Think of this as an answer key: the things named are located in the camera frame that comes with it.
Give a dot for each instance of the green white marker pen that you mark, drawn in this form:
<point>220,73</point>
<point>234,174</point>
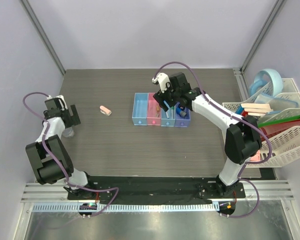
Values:
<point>173,114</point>

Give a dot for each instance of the blue white marker pen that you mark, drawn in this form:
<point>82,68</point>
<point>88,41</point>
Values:
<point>166,110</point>

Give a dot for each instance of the blue grey glue stick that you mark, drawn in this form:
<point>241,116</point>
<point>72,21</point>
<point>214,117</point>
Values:
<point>181,111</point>

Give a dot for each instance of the white plastic file rack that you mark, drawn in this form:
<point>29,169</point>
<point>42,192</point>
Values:
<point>286,145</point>

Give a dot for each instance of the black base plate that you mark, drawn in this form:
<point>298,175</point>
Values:
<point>136,190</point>

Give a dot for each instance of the light blue tape roll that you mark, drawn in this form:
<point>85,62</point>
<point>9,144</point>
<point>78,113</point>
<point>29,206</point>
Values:
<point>267,77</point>

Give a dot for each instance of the clear jar of paper clips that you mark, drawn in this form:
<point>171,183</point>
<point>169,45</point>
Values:
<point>68,132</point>

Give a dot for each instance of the control board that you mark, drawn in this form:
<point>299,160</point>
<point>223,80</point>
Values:
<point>226,209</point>
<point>87,209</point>

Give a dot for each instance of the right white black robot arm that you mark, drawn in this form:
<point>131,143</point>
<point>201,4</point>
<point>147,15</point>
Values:
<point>242,139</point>

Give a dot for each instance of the left control board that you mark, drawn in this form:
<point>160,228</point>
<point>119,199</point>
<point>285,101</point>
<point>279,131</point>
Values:
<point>87,209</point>

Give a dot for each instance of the pink item in rack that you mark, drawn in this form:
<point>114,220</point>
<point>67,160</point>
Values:
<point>256,157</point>

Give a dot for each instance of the stack of books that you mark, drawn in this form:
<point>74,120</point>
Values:
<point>254,109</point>

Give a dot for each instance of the left light blue bin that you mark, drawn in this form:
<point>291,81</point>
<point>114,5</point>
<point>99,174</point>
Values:
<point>140,109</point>

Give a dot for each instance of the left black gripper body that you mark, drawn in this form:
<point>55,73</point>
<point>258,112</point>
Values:
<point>68,124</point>

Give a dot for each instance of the right control board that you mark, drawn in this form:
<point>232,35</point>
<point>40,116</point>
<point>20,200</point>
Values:
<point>226,209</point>

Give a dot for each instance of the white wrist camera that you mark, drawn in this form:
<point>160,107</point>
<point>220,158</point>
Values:
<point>60,100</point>
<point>161,79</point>

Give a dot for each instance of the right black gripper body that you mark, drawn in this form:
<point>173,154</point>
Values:
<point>170,96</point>

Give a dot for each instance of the red green folders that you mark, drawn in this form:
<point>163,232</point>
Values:
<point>275,127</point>

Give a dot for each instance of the white slotted cable duct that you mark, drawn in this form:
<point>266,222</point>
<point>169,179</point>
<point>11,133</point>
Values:
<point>68,207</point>

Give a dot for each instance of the light blue bin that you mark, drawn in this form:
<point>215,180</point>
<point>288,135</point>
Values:
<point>167,122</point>
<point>140,109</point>

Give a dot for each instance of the pink white mini stapler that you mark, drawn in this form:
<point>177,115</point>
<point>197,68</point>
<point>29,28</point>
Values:
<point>104,110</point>

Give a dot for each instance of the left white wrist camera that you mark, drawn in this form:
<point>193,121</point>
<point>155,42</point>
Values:
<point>60,100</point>

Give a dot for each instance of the purple plastic bin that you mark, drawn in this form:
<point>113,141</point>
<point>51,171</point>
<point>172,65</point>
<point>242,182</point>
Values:
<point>182,122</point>

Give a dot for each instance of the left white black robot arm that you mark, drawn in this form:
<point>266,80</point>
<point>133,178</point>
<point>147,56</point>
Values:
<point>47,155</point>

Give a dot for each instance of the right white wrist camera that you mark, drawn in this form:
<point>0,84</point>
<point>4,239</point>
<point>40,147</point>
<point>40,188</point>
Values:
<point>161,79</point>

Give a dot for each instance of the pink plastic bin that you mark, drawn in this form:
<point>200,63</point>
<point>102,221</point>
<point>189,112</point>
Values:
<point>151,111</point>

